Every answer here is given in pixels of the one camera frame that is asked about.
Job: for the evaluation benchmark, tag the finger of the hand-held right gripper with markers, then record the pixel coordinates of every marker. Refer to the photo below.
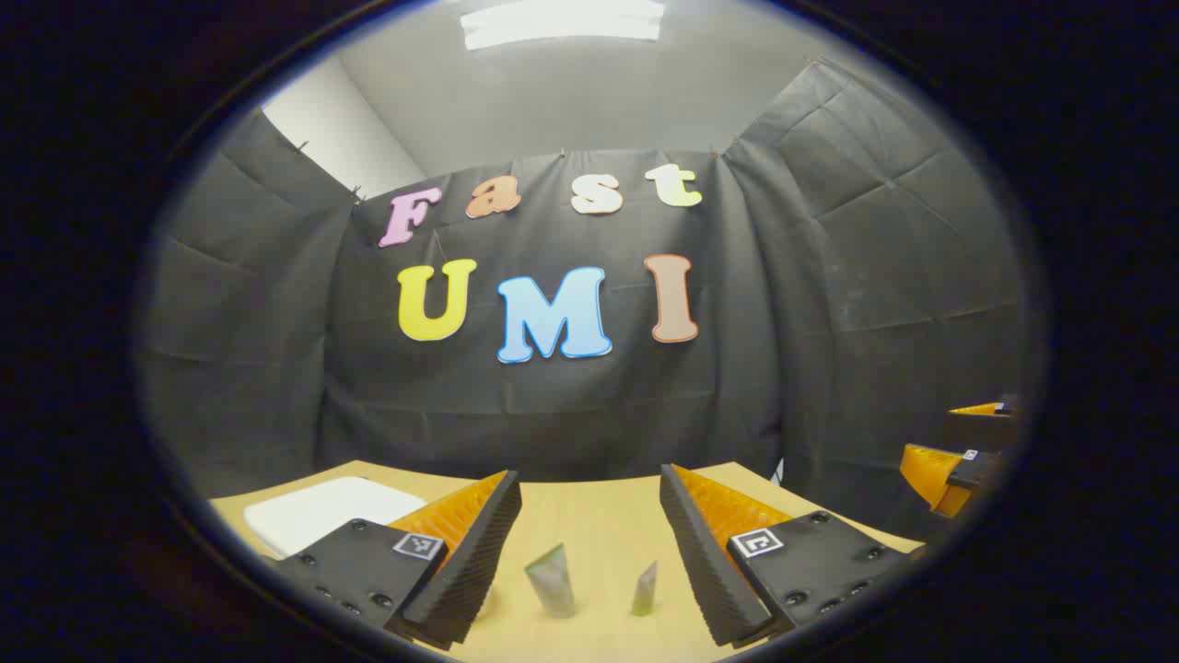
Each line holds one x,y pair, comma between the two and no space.
935,474
990,408

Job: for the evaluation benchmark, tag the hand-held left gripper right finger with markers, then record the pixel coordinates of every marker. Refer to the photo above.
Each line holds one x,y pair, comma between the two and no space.
705,571

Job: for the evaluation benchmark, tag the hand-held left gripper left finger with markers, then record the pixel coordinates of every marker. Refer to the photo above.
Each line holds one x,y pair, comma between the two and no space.
461,571

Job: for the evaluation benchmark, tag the small white cosmetic tube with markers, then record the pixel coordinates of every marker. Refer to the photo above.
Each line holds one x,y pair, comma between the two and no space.
645,594

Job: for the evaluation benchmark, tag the large white cosmetic tube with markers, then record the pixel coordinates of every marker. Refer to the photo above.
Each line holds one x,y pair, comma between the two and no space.
553,585

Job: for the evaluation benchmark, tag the white suitcase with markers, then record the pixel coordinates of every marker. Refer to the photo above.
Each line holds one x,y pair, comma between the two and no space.
313,516

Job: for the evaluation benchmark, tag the black backdrop cloth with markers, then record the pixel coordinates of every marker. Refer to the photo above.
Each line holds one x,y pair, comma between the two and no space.
829,322

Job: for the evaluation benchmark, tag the ceiling light panel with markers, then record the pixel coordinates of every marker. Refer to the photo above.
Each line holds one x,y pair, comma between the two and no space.
562,23

